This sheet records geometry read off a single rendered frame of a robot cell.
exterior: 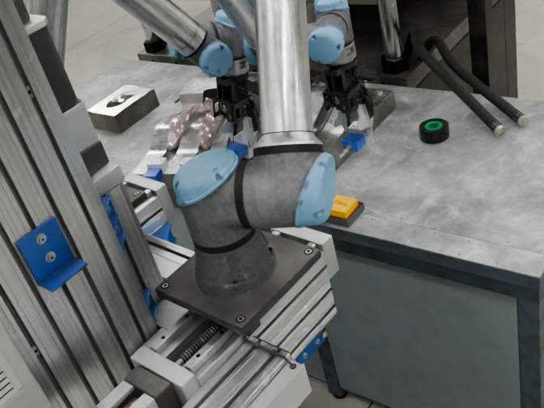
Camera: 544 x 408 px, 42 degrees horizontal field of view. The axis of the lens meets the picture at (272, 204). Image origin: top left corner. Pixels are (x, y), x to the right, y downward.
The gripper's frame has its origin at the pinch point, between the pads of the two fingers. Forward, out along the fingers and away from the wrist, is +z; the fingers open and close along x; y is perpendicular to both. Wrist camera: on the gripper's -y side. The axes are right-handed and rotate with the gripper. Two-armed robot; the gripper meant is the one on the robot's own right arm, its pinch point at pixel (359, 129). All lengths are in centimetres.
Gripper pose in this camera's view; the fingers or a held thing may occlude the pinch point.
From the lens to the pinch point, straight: 180.8
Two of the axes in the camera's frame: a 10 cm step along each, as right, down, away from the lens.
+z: 2.2, 8.0, 5.5
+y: -5.7, 5.7, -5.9
